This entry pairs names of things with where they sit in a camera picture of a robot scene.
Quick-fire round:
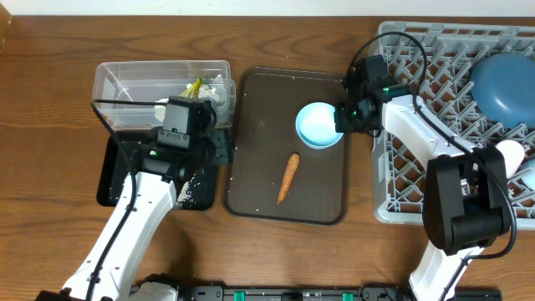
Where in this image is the dark brown serving tray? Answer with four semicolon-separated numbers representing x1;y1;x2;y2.
222;67;350;226

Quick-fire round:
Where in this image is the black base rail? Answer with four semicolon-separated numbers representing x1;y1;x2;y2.
129;273;502;301

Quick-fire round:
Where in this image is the colourful snack wrapper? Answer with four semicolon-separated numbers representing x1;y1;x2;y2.
181;77;204;99

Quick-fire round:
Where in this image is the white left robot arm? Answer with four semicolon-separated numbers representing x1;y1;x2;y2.
37;130;233;301

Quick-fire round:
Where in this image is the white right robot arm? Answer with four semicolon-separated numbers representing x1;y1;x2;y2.
334;85;517;300

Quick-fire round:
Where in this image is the spilled white rice pile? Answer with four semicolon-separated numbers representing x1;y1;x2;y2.
174;168;210;211

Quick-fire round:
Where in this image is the dark blue plate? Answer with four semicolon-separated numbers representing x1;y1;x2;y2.
471;53;534;129

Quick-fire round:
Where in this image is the white paper napkin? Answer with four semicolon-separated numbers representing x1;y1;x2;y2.
155;84;226;121

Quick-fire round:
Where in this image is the light blue cup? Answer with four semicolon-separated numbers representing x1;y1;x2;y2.
520;159;535;190

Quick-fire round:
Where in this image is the clear plastic waste bin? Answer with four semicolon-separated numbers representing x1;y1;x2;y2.
93;60;236;130

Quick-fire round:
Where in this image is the pink cup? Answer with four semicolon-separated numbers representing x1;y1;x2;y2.
496;140;525;179

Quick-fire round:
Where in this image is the light blue rice bowl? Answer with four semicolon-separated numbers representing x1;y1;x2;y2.
295;102;343;150

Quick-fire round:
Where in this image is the orange carrot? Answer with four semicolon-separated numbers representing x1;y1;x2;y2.
278;153;300;203

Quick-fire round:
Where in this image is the grey dishwasher rack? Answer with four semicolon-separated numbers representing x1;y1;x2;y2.
368;21;534;225

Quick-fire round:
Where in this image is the black tray bin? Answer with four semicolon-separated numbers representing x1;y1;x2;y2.
96;130;218;211

